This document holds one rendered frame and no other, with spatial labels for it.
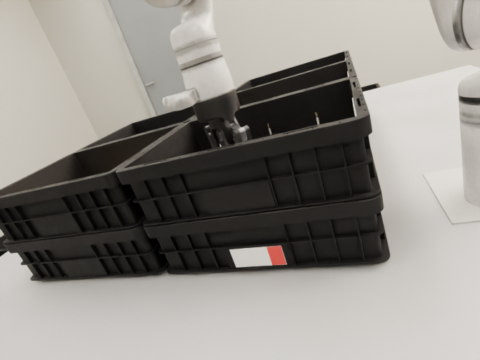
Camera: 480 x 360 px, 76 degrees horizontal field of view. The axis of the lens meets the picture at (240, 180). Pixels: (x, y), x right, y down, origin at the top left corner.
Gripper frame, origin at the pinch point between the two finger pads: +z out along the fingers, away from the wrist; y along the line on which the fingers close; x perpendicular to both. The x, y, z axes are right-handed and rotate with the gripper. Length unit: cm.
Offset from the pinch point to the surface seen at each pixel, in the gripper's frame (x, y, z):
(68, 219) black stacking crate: 30.1, 17.0, -0.5
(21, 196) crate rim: 35.9, 22.0, -7.3
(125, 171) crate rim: 17.3, 3.6, -7.6
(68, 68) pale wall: 11, 449, -71
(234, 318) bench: 13.2, -12.8, 15.2
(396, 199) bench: -24.7, -11.0, 15.2
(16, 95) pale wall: 77, 395, -55
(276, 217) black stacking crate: 1.5, -12.1, 4.2
